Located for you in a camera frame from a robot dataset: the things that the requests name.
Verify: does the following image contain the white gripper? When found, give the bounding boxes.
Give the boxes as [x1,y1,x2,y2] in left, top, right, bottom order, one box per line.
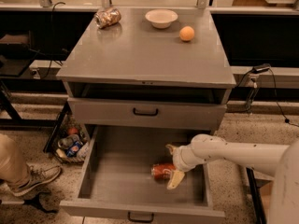
[165,144,206,190]

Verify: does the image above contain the red coke can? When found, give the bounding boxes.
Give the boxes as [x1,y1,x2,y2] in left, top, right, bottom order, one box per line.
[150,163,175,180]

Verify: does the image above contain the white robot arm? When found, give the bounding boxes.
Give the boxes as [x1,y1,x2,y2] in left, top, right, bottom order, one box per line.
[166,134,299,224]

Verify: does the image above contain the closed grey top drawer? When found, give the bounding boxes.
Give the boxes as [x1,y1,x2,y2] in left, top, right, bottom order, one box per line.
[68,98,226,131]

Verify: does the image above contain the open grey middle drawer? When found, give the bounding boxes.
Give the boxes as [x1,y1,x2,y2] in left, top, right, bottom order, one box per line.
[60,126,225,224]

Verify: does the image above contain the grey drawer cabinet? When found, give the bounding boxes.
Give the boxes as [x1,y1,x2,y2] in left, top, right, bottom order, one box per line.
[55,7,237,135]

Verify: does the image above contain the blue soda can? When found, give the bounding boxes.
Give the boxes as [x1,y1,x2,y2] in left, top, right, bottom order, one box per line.
[65,141,82,157]

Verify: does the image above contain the orange fruit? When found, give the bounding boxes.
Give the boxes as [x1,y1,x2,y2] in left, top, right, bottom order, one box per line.
[179,26,194,42]

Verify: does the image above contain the grey sneaker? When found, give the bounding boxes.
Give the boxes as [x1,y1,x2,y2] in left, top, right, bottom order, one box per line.
[10,166,62,197]

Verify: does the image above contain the white ceramic bowl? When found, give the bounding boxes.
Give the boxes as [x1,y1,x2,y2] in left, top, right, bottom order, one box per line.
[145,9,178,29]

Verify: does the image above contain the crumpled snack bag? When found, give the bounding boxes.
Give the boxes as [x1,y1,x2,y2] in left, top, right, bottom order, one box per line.
[93,7,121,29]

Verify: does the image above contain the black metal frame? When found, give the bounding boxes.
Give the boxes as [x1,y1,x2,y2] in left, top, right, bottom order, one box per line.
[246,168,266,224]

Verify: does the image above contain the wire basket of items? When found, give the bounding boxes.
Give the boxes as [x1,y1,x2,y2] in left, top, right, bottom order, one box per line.
[51,115,89,164]

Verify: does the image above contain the black power adapter with cable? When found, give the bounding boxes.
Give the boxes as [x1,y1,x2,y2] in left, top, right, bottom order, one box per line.
[235,63,299,128]

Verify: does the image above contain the black cable at left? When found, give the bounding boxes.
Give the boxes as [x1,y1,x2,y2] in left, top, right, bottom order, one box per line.
[27,2,68,80]

